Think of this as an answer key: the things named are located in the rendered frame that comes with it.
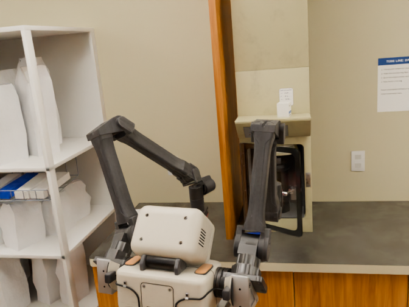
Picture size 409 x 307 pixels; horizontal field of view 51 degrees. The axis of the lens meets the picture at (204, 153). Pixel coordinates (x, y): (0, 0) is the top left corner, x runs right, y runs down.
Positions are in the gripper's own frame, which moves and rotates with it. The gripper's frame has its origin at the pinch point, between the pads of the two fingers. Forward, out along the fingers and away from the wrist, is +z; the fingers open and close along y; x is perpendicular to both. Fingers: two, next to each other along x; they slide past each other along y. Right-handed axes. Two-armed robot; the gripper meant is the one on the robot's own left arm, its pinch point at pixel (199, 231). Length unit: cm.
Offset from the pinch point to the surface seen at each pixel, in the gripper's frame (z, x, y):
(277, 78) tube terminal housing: -57, -34, 34
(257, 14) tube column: -84, -26, 34
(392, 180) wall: 6, -91, 75
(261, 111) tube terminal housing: -42, -26, 33
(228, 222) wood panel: 7.3, -8.1, 24.2
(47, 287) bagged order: 48, 97, 30
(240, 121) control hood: -40.7, -17.4, 22.0
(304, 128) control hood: -35, -44, 26
